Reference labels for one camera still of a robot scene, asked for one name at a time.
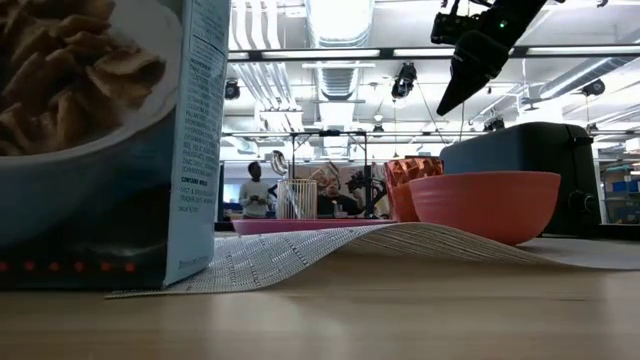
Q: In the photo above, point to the black ceiling-mounted lamp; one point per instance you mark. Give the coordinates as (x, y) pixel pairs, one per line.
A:
(404, 80)
(594, 88)
(494, 124)
(232, 90)

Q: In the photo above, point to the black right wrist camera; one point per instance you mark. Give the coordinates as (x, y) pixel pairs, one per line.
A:
(452, 27)

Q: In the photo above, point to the amber faceted cup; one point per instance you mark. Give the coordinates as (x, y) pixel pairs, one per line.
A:
(400, 190)

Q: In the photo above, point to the blue cinnamon squares cereal box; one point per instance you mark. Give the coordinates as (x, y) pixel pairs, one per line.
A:
(100, 175)

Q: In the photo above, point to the black overhead frame beam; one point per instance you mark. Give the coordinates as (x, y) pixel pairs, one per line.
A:
(386, 52)

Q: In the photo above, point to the pink plate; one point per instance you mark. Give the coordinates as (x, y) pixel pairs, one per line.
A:
(300, 226)

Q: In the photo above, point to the silver ventilation duct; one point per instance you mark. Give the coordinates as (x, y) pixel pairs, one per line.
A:
(340, 20)

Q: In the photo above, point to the black background rig frame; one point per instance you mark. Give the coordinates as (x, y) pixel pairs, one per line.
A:
(292, 150)

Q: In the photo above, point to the grey woven placemat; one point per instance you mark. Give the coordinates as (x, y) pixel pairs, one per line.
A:
(300, 250)

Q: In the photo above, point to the clear ribbed glass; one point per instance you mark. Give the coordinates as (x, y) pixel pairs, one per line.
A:
(297, 200)

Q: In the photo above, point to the black toaster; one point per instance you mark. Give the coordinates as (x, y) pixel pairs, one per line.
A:
(540, 145)

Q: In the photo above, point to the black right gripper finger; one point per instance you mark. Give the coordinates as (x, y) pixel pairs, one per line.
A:
(462, 85)

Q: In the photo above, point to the orange bowl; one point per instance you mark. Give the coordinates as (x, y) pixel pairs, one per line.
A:
(485, 205)

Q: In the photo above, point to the person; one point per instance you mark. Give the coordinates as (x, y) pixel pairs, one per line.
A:
(332, 202)
(255, 195)

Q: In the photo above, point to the storage shelf with boxes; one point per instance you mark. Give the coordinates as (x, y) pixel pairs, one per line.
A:
(622, 187)

